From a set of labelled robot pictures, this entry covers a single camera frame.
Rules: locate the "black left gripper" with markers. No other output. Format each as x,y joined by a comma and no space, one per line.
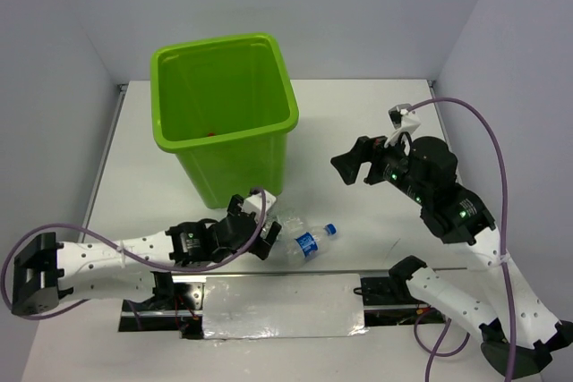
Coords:
260,248

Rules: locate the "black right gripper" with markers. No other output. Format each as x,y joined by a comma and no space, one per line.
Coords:
366,148

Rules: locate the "green label clear bottle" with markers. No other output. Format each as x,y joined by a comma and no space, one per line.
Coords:
291,222

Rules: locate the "blue label bottle blue cap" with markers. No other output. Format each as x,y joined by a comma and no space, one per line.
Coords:
299,247

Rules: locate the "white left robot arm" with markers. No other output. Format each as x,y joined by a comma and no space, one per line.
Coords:
51,277

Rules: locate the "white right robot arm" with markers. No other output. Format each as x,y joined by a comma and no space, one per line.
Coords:
515,329

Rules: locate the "green plastic bin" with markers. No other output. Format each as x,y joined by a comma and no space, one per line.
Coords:
238,87

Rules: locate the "silver foil sheet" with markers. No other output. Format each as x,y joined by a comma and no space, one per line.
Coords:
291,306

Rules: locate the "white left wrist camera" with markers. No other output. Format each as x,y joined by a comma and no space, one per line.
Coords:
257,204

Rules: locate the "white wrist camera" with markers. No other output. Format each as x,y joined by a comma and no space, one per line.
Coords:
257,204
404,119

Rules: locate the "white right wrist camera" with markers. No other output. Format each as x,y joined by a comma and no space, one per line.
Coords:
404,119

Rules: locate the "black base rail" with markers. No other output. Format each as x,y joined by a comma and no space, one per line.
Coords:
383,304

